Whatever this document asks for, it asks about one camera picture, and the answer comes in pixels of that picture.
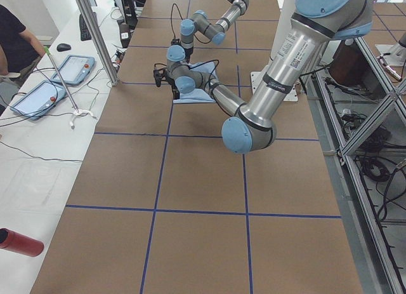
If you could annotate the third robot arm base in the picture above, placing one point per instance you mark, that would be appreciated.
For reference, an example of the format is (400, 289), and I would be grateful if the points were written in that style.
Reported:
(399, 43)

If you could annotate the metal grabber stick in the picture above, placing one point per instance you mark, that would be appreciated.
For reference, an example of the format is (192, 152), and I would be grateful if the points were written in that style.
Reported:
(57, 78)

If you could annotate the black computer mouse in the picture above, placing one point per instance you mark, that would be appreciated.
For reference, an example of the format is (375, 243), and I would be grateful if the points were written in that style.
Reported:
(63, 47)

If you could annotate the teach pendant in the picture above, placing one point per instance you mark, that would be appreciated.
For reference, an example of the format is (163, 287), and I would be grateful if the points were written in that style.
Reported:
(39, 100)
(75, 68)

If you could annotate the aluminium frame cabinet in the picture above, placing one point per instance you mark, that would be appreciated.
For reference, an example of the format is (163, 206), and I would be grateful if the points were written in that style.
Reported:
(359, 110)

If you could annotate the far teach pendant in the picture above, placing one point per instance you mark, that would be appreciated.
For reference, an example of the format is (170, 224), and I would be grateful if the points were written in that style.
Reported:
(75, 68)

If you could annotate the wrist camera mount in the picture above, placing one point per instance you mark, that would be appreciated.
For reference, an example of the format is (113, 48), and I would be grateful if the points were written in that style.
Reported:
(175, 42)
(160, 74)

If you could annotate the light blue t-shirt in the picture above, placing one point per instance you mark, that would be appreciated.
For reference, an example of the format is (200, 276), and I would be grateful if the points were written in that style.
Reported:
(198, 96)

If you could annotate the person in black shirt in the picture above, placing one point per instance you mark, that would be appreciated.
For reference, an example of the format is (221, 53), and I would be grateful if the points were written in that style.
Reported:
(21, 51)

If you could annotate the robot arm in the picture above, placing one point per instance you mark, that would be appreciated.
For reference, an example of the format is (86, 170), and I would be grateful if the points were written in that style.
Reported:
(313, 23)
(212, 31)

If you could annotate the aluminium frame post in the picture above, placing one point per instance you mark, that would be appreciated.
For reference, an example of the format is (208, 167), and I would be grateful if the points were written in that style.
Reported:
(87, 13)

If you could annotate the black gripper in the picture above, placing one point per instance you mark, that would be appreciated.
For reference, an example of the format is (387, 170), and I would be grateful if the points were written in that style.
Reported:
(175, 91)
(188, 53)

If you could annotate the red cylinder bottle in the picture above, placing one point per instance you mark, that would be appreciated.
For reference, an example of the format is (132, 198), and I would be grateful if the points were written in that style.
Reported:
(19, 243)

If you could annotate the black keyboard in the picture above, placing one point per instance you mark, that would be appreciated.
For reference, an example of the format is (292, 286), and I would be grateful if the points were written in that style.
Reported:
(85, 34)

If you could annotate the near teach pendant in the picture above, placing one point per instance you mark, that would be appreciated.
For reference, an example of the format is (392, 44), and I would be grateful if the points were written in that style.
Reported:
(39, 100)

